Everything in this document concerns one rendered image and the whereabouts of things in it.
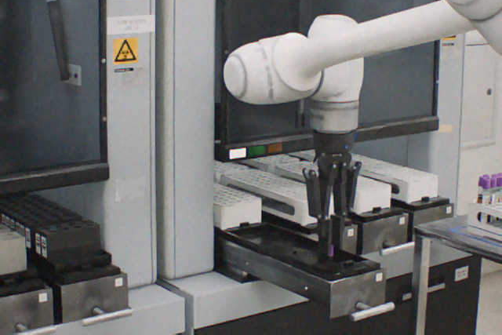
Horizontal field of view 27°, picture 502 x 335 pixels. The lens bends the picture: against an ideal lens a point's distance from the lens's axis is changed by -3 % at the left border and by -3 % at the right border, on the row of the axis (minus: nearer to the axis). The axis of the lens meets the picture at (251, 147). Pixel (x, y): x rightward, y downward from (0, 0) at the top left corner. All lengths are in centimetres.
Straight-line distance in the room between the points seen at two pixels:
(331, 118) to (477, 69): 239
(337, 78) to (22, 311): 69
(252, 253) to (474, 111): 238
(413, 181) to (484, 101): 199
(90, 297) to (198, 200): 33
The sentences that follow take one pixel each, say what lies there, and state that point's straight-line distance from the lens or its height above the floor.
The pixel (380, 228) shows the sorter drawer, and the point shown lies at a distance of 228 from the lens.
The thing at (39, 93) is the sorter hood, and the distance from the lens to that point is 184.
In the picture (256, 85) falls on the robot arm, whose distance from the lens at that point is 178.
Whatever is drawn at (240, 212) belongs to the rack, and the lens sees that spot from 216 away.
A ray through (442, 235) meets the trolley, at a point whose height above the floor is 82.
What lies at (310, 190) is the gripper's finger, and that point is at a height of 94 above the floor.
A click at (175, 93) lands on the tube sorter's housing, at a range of 200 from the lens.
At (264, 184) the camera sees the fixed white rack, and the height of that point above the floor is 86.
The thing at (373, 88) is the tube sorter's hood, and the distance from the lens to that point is 230.
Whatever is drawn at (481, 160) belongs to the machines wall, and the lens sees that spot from 440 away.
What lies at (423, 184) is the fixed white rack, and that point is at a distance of 240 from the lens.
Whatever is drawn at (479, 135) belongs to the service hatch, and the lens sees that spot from 435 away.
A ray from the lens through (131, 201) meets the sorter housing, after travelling 199.
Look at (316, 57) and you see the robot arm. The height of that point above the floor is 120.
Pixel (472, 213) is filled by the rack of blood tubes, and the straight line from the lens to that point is 215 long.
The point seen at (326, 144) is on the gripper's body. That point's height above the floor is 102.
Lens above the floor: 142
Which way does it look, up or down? 12 degrees down
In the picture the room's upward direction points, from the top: 1 degrees clockwise
